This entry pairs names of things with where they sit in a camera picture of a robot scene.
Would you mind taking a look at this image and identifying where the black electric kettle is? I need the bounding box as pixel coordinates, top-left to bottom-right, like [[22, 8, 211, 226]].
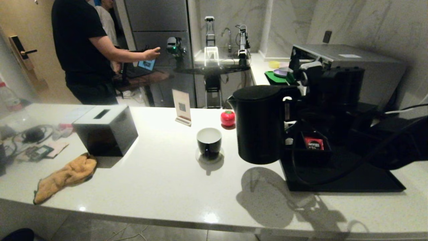
[[227, 85, 302, 165]]

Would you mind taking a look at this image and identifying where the teal card packet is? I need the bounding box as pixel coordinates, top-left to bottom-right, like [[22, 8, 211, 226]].
[[26, 145, 54, 162]]

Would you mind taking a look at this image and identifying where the person's right hand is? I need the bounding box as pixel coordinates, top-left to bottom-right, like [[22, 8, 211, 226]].
[[144, 47, 161, 61]]

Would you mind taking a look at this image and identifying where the green mat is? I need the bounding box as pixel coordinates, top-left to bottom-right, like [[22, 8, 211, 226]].
[[265, 70, 296, 85]]

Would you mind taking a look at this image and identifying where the purple bowl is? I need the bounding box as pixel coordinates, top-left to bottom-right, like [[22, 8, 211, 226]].
[[273, 67, 292, 78]]

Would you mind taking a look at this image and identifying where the red coffee sachet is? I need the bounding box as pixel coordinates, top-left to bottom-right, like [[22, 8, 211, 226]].
[[304, 136, 325, 151]]

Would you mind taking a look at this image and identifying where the black compartment organizer box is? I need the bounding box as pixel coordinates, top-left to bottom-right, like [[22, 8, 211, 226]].
[[284, 129, 333, 158]]

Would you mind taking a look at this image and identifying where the silver microwave oven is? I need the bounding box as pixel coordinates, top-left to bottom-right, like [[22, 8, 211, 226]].
[[290, 44, 407, 107]]

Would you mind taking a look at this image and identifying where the red tomato shaped timer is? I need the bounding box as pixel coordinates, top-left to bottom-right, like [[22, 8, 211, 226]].
[[220, 110, 236, 128]]

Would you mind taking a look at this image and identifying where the black serving tray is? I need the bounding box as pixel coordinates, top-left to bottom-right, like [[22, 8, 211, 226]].
[[280, 134, 407, 192]]

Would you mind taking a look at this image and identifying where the black robot torso column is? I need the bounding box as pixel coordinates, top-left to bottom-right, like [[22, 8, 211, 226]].
[[204, 74, 223, 109]]

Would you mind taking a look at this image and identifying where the chrome kitchen faucet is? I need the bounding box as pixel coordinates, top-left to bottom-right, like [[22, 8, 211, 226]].
[[221, 27, 233, 53]]

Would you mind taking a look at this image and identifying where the black round platform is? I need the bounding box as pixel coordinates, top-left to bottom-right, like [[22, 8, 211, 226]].
[[173, 64, 251, 75]]

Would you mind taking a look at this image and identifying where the black mug white inside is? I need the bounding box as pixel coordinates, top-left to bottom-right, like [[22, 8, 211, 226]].
[[196, 127, 222, 160]]

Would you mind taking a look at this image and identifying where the QR code sign card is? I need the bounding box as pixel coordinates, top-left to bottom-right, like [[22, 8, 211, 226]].
[[172, 89, 192, 127]]

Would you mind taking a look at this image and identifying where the brown wooden desk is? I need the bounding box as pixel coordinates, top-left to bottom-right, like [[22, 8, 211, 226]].
[[113, 70, 172, 93]]

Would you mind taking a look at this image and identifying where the open laptop blue screen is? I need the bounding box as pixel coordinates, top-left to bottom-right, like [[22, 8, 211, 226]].
[[127, 59, 156, 78]]

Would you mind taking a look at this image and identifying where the stainless steel refrigerator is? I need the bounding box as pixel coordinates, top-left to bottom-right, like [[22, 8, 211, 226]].
[[115, 0, 197, 108]]

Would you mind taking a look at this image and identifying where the black glossy tissue box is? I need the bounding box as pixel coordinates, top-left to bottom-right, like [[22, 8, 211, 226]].
[[73, 104, 139, 157]]

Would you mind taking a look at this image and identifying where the person in grey shirt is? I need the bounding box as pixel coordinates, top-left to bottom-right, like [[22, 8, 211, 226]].
[[95, 0, 120, 47]]

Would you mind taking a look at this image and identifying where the printed white paper sheet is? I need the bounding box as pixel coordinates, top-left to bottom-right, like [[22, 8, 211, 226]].
[[57, 105, 97, 125]]

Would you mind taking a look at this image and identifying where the person in black shirt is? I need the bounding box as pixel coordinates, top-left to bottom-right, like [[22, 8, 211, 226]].
[[51, 0, 147, 105]]

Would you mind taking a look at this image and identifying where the pink paper envelope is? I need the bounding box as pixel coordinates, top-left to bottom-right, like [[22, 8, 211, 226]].
[[16, 141, 70, 162]]

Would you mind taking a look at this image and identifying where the orange terry cloth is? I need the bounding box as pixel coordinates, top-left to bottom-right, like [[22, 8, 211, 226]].
[[33, 153, 98, 205]]

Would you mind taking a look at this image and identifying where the black electronic door lock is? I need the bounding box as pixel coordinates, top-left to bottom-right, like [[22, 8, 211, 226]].
[[9, 35, 38, 71]]

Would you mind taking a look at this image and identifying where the clear plastic bottle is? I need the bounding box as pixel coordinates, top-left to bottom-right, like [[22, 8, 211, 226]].
[[0, 82, 22, 113]]

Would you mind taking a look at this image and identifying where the black rounded object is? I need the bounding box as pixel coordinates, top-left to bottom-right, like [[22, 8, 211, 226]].
[[0, 228, 35, 241]]

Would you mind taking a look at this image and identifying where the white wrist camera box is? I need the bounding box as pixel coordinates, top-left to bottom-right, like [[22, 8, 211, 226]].
[[299, 61, 324, 87]]

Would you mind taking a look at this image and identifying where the white power cable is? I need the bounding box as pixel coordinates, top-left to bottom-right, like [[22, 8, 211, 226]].
[[384, 107, 428, 115]]

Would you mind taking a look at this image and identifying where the glowing white frame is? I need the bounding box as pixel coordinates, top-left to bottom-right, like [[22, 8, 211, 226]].
[[204, 46, 220, 67]]

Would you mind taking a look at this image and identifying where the black mouse cable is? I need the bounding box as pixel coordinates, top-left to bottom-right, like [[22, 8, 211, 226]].
[[11, 124, 56, 145]]

